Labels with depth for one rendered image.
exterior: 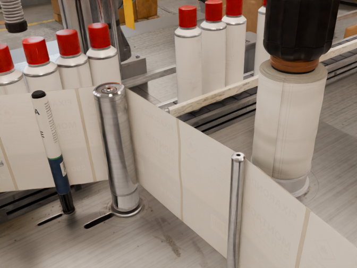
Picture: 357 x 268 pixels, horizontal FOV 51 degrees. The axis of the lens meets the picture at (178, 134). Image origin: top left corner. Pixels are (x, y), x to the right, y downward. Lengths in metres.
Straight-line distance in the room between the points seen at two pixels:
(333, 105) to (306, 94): 0.47
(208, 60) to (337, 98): 0.36
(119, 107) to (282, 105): 0.20
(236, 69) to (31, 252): 0.52
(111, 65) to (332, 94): 0.57
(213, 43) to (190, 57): 0.06
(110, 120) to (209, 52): 0.36
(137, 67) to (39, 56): 0.45
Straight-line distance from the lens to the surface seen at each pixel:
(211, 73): 0.77
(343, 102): 0.97
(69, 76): 0.62
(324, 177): 0.62
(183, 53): 0.72
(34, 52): 0.60
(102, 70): 0.64
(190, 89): 0.74
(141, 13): 4.30
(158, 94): 0.96
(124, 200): 0.52
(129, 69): 0.99
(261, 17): 0.86
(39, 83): 0.60
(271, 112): 0.49
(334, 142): 0.71
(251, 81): 0.83
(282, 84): 0.47
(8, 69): 0.60
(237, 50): 0.79
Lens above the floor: 1.25
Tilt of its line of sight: 32 degrees down
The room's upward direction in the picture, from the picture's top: 3 degrees counter-clockwise
